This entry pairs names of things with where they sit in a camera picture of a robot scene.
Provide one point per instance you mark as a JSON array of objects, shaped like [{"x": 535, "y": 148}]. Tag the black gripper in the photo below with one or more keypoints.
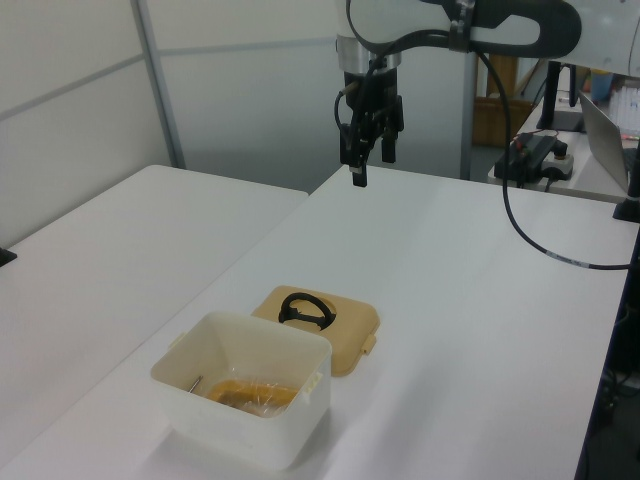
[{"x": 385, "y": 82}]

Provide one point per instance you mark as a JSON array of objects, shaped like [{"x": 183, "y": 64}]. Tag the beige tool case lid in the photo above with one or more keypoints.
[{"x": 350, "y": 325}]

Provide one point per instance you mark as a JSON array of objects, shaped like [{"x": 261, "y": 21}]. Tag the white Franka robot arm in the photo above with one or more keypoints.
[{"x": 505, "y": 20}]

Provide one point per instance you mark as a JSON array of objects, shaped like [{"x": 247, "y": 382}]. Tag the white plastic tool case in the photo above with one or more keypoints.
[{"x": 250, "y": 435}]

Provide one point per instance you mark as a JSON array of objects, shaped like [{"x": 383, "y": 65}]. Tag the black power strip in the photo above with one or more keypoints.
[{"x": 530, "y": 155}]

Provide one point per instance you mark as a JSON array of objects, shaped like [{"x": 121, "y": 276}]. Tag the black monitor stand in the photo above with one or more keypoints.
[{"x": 555, "y": 100}]

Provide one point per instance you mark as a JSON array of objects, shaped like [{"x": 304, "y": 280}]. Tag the silver laptop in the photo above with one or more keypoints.
[{"x": 607, "y": 140}]

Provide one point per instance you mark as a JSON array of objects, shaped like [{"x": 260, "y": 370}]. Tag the blue cup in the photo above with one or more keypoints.
[{"x": 601, "y": 87}]

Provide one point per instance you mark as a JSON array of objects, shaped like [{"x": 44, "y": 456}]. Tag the clear plastic bag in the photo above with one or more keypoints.
[{"x": 270, "y": 400}]

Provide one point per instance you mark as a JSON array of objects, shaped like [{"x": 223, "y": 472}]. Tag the orange C-clamp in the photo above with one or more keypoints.
[{"x": 235, "y": 390}]

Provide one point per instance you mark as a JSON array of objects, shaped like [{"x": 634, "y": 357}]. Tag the black table clamp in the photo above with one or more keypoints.
[{"x": 6, "y": 256}]

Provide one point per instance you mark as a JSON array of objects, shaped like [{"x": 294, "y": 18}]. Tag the grey partition post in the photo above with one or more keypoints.
[{"x": 160, "y": 85}]

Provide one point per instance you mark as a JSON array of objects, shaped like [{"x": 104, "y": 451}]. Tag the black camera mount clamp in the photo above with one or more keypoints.
[{"x": 631, "y": 200}]

